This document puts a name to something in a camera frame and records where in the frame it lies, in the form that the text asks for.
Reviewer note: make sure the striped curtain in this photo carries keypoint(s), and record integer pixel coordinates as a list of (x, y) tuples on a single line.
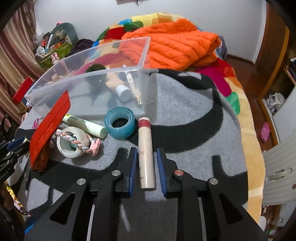
[(17, 58)]

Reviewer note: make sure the pink croc shoe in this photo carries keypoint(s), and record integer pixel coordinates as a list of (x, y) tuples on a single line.
[(264, 132)]

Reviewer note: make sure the wooden shelf unit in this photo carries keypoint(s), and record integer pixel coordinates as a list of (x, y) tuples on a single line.
[(279, 82)]

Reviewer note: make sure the white tape roll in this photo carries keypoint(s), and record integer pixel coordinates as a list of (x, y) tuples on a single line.
[(72, 142)]

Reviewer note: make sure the white green cream tube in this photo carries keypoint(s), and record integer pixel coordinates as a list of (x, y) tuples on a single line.
[(89, 127)]

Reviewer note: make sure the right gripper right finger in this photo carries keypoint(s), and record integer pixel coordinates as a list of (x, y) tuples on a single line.
[(167, 167)]

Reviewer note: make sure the grey neck pillow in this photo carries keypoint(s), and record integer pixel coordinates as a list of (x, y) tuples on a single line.
[(70, 31)]

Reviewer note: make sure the cream tube with red band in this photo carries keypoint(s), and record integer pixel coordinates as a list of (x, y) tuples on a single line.
[(145, 155)]

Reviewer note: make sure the dark clothes pile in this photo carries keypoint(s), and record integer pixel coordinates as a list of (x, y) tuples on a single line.
[(80, 45)]

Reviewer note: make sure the red paper packet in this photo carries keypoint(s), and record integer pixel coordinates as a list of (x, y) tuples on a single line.
[(40, 141)]

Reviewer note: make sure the white suitcase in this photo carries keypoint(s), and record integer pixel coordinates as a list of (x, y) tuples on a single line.
[(279, 184)]

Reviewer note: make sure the clear plastic storage bin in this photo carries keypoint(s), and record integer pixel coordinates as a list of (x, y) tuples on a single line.
[(86, 100)]

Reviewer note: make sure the green cluttered storage basket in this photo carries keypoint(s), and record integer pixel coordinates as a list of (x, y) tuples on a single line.
[(47, 57)]

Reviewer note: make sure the grey black fleece blanket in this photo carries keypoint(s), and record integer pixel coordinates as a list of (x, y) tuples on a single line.
[(198, 129)]

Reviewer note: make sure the orange puffer jacket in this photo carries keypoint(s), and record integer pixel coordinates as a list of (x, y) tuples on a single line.
[(175, 45)]

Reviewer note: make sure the red box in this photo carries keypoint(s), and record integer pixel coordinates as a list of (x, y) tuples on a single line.
[(22, 90)]

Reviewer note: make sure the silver white pen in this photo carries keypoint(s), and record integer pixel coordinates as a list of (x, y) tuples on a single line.
[(133, 87)]

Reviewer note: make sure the teal tape roll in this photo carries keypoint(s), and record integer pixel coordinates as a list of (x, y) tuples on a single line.
[(120, 122)]

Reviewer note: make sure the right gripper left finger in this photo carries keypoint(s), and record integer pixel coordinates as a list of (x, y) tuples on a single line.
[(128, 171)]

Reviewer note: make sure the colourful patchwork blanket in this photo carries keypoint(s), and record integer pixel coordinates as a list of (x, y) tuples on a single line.
[(224, 77)]

